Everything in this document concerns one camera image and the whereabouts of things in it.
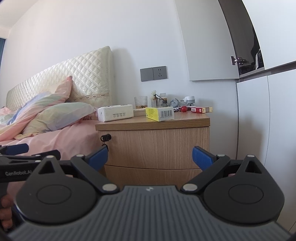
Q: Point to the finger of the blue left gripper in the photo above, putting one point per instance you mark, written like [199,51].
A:
[15,149]

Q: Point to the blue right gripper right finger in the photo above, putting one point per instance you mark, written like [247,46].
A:
[202,158]

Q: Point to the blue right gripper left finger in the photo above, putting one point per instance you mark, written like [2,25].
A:
[98,158]

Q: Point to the yellow medicine box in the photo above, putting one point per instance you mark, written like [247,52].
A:
[160,114]

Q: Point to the black drawer key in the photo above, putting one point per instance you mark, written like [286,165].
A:
[105,138]

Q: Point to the person's left hand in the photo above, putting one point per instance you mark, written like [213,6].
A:
[7,203]

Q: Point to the pink bed sheet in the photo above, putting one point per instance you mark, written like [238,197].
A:
[78,138]

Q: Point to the wooden bedside cabinet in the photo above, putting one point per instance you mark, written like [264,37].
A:
[122,176]

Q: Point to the red cigarette box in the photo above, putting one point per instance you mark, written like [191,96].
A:
[208,109]

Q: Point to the red ball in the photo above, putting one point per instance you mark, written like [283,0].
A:
[183,109]

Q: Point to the pastel front pillow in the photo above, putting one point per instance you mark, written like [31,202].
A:
[58,116]

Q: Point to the white charger plug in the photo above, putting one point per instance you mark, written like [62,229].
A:
[189,100]

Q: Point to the grey small figurine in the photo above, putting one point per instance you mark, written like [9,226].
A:
[174,103]

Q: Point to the clear drinking glass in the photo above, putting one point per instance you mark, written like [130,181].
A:
[141,102]

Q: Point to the pastel striped pillow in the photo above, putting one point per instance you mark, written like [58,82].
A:
[30,110]

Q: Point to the small reed diffuser bottle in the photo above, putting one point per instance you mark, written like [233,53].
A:
[154,99]

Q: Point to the cream quilted headboard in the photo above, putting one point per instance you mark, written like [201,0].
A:
[92,80]

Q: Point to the metal door hinge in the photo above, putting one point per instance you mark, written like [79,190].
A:
[238,61]

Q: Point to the blue curtain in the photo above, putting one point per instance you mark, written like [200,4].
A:
[2,43]

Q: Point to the white wardrobe door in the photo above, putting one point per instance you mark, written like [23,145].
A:
[207,40]

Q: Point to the grey wall socket panel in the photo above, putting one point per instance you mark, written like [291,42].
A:
[153,73]

